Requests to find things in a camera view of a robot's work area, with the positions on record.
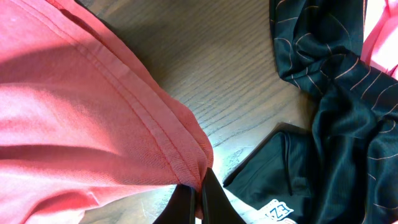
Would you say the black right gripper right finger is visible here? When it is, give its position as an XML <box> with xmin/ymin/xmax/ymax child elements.
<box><xmin>201</xmin><ymin>168</ymin><xmax>246</xmax><ymax>224</ymax></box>

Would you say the red soccer t-shirt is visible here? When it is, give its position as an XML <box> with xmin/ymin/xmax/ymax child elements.
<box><xmin>1</xmin><ymin>0</ymin><xmax>213</xmax><ymax>223</ymax></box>

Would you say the pink and black jersey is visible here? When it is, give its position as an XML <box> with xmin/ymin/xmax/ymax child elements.
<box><xmin>223</xmin><ymin>0</ymin><xmax>397</xmax><ymax>223</ymax></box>

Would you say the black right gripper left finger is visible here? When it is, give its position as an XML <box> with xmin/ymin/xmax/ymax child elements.
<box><xmin>153</xmin><ymin>184</ymin><xmax>196</xmax><ymax>224</ymax></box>

